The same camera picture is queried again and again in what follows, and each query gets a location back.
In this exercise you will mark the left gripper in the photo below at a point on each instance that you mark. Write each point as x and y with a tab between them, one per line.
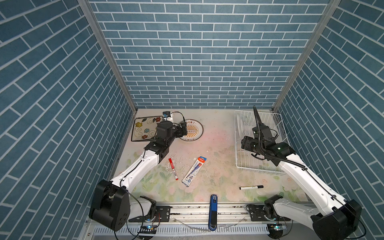
183	129

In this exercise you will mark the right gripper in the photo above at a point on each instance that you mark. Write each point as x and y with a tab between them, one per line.
245	142

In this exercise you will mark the black square plate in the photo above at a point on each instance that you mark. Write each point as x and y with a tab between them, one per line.
145	128

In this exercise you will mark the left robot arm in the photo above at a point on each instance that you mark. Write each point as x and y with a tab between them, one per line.
113	203

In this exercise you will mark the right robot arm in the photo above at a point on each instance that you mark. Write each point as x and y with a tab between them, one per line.
333	218

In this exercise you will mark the red marker pen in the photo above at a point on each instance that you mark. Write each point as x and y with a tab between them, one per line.
173	169

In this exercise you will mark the black white marker pen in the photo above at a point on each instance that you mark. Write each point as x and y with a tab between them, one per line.
251	187

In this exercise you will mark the pen package red blue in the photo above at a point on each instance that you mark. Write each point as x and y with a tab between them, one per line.
191	175

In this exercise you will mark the blue black handheld device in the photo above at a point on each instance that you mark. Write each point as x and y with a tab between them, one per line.
213	212

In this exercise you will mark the right circuit board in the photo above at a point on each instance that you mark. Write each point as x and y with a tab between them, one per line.
277	227

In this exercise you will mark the circuit board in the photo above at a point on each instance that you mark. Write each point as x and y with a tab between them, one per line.
277	227
147	231

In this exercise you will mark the left circuit board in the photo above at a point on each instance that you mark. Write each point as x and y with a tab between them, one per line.
147	231

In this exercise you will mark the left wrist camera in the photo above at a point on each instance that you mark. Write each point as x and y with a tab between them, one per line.
167	116

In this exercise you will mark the white wire dish rack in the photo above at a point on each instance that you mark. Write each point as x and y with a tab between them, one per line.
279	146

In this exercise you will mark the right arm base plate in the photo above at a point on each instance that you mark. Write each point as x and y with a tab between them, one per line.
257	213

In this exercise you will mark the aluminium rail frame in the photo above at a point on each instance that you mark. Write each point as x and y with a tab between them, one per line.
187	220

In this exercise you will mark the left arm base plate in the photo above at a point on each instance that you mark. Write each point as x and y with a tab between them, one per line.
161	214

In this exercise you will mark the white cable duct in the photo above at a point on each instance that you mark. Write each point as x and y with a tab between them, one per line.
182	230

